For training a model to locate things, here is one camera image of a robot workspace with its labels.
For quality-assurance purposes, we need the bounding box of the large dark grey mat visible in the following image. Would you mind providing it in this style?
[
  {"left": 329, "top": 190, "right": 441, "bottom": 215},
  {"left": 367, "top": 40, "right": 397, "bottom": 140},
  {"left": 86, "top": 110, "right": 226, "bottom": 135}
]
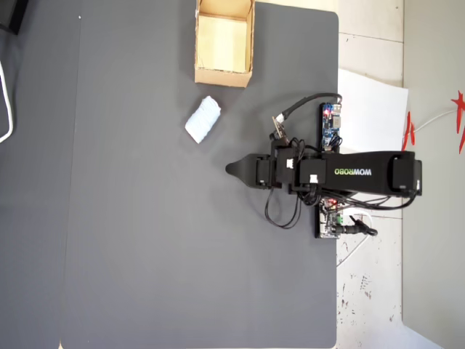
[{"left": 60, "top": 0, "right": 339, "bottom": 349}]

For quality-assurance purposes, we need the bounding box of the servo controller board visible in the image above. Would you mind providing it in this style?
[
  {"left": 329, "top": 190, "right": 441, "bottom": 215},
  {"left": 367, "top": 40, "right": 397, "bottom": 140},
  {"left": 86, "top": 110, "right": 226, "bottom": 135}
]
[{"left": 318, "top": 198, "right": 346, "bottom": 239}]

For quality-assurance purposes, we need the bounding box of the small red sticker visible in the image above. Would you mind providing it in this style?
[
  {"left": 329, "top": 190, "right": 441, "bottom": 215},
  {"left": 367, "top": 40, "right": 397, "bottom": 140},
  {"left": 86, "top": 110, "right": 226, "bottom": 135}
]
[{"left": 401, "top": 111, "right": 417, "bottom": 153}]

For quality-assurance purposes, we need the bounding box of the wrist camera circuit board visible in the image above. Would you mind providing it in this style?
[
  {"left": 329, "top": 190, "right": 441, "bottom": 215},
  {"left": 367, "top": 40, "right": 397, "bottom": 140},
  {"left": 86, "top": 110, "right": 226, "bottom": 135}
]
[{"left": 270, "top": 116, "right": 290, "bottom": 143}]

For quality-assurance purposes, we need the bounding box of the blue power converter board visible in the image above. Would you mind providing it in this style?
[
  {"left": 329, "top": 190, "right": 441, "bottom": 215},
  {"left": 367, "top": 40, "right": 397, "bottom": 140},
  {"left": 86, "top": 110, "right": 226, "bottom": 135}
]
[{"left": 320, "top": 103, "right": 343, "bottom": 151}]

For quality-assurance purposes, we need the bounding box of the black box-shaped object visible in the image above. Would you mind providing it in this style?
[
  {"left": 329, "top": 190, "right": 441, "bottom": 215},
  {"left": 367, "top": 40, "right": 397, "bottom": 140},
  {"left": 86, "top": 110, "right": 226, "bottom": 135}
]
[{"left": 0, "top": 0, "right": 30, "bottom": 36}]

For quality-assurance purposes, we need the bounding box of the black power plug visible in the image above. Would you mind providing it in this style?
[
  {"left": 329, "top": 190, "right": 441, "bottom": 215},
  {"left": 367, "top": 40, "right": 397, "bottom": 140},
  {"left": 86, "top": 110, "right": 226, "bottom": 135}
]
[{"left": 336, "top": 214, "right": 379, "bottom": 237}]

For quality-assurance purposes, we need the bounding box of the large red sticker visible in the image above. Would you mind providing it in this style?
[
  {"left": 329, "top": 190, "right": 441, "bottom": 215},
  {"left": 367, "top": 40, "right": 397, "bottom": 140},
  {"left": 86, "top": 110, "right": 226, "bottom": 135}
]
[{"left": 450, "top": 90, "right": 465, "bottom": 156}]

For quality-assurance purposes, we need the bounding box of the light blue cloth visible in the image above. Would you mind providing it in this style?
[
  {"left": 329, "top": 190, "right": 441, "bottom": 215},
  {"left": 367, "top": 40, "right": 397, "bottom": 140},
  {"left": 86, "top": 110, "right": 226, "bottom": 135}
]
[{"left": 184, "top": 95, "right": 222, "bottom": 145}]

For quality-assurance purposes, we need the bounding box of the white curved frame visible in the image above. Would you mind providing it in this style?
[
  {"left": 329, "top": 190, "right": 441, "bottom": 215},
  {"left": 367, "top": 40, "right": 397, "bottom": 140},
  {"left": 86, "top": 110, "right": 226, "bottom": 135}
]
[{"left": 0, "top": 60, "right": 15, "bottom": 143}]

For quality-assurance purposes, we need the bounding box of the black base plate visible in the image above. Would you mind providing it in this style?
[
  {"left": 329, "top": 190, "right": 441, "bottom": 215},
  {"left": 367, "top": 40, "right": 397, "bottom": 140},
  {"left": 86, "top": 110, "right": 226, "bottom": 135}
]
[{"left": 314, "top": 102, "right": 344, "bottom": 240}]

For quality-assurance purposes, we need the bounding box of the thin white cable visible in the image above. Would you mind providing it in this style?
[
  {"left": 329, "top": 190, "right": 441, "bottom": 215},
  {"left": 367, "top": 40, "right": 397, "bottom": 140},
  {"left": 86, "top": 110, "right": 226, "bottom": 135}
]
[{"left": 412, "top": 108, "right": 459, "bottom": 134}]

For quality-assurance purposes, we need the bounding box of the thick black camera cable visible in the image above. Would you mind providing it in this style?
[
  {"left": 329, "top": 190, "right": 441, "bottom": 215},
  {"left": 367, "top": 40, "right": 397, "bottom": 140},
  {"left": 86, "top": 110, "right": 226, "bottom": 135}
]
[{"left": 275, "top": 92, "right": 344, "bottom": 124}]

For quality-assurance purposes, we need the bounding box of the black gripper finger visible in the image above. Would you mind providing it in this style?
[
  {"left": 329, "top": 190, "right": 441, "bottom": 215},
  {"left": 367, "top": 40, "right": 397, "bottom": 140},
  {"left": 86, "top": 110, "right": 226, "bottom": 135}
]
[{"left": 225, "top": 153, "right": 259, "bottom": 188}]

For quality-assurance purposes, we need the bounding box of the black servo wire loop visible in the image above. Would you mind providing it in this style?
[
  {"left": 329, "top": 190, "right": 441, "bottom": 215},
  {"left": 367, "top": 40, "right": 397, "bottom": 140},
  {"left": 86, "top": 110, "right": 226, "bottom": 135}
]
[{"left": 264, "top": 188, "right": 303, "bottom": 230}]

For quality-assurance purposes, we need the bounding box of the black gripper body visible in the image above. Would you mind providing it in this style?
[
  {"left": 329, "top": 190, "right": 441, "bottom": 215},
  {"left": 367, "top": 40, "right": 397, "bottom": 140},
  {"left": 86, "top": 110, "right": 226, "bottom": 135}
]
[{"left": 254, "top": 143, "right": 297, "bottom": 190}]

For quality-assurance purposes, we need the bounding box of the white paper sheet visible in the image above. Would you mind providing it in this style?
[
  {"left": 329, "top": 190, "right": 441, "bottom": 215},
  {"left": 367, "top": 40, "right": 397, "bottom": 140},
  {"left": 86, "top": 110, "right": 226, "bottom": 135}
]
[{"left": 337, "top": 68, "right": 410, "bottom": 219}]

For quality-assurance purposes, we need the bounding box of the open cardboard box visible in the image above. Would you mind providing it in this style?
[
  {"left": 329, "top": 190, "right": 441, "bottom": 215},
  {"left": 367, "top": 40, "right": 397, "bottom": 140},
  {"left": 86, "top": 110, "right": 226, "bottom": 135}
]
[{"left": 194, "top": 0, "right": 256, "bottom": 88}]

